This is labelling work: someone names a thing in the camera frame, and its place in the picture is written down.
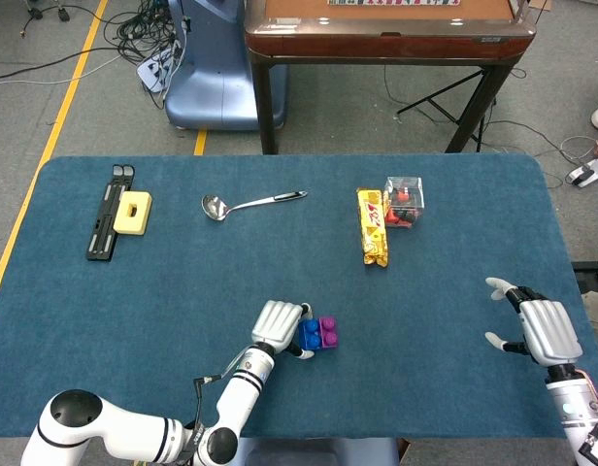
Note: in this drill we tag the black chair casters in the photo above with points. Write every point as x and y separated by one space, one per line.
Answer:
63 13

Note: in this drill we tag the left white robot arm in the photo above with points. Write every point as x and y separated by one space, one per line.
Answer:
241 393

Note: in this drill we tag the blue-grey robot torso base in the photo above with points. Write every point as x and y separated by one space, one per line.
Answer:
318 454

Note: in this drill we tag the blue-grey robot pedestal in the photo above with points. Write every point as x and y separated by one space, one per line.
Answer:
216 82

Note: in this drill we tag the clear plastic box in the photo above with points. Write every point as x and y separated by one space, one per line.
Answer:
407 204

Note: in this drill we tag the black folding stand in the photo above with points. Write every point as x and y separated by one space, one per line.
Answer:
101 235

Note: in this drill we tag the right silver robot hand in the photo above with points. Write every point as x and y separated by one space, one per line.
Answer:
551 332

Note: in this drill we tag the brown mahjong table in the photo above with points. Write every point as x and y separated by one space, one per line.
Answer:
376 43

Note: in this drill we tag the blue felt table mat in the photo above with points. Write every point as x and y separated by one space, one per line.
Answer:
279 257

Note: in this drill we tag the white power strip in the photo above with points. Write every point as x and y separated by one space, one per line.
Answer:
151 73

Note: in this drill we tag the yellow snack packet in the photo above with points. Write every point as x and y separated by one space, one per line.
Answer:
374 233

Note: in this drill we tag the yellow sponge with hole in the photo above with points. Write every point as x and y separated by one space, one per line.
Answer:
141 216

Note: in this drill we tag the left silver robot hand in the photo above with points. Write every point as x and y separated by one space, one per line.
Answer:
275 325

